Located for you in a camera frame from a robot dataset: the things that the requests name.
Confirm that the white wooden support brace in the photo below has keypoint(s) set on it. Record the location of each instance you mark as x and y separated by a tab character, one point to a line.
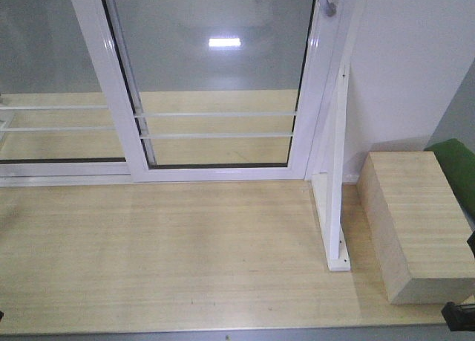
328	185

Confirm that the light wooden block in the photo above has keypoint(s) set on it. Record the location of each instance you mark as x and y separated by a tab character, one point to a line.
418	229

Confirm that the white fixed door frame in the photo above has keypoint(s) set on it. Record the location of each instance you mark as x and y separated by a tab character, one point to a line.
73	173

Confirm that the dark bracket right edge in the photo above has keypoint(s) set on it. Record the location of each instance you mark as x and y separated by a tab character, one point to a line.
471	242

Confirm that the green sandbag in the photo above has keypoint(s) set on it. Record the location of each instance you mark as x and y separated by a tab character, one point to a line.
457	163

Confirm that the white framed transparent sliding door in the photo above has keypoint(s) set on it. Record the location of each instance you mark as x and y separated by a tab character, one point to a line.
95	18

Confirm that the dark clamp bracket lower right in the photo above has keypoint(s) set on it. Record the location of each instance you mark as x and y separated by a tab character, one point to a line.
459	317

